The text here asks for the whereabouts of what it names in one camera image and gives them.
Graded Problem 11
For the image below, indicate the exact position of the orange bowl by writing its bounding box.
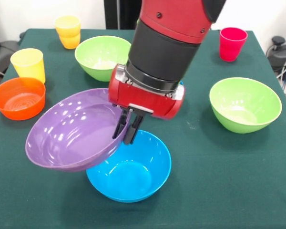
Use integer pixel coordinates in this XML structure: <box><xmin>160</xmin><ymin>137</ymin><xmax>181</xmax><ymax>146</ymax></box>
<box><xmin>0</xmin><ymin>77</ymin><xmax>46</xmax><ymax>121</ymax></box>

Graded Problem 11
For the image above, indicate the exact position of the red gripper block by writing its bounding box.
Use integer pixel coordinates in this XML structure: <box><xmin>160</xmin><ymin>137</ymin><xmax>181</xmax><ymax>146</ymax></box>
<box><xmin>108</xmin><ymin>63</ymin><xmax>185</xmax><ymax>146</ymax></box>

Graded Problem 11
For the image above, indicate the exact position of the red cup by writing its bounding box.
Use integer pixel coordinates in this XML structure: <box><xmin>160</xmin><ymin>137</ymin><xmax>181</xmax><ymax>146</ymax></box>
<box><xmin>219</xmin><ymin>27</ymin><xmax>248</xmax><ymax>62</ymax></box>

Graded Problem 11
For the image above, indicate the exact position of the dark green table cloth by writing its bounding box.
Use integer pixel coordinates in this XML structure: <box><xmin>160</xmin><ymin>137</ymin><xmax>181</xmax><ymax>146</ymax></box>
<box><xmin>0</xmin><ymin>28</ymin><xmax>286</xmax><ymax>229</ymax></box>

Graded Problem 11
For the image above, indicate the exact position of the large light blue bowl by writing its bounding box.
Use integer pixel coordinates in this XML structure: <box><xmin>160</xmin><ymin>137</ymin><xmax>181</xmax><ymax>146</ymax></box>
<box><xmin>85</xmin><ymin>130</ymin><xmax>172</xmax><ymax>203</ymax></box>

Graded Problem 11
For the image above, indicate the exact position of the purple bowl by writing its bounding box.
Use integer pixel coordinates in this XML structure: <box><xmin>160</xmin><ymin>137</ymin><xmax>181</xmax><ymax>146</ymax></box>
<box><xmin>25</xmin><ymin>88</ymin><xmax>132</xmax><ymax>173</ymax></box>

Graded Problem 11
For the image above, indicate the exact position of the black panel with poles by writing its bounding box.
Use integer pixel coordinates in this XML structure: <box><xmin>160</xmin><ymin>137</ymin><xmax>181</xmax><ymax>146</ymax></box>
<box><xmin>104</xmin><ymin>0</ymin><xmax>143</xmax><ymax>30</ymax></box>

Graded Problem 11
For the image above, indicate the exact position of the yellow orange cup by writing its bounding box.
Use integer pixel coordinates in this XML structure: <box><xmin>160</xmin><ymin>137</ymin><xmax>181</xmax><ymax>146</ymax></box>
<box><xmin>54</xmin><ymin>15</ymin><xmax>82</xmax><ymax>50</ymax></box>

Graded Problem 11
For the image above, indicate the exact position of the green bowl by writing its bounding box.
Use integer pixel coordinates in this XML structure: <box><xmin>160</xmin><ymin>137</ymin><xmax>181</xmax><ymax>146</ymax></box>
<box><xmin>74</xmin><ymin>35</ymin><xmax>132</xmax><ymax>82</ymax></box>
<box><xmin>209</xmin><ymin>77</ymin><xmax>283</xmax><ymax>134</ymax></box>

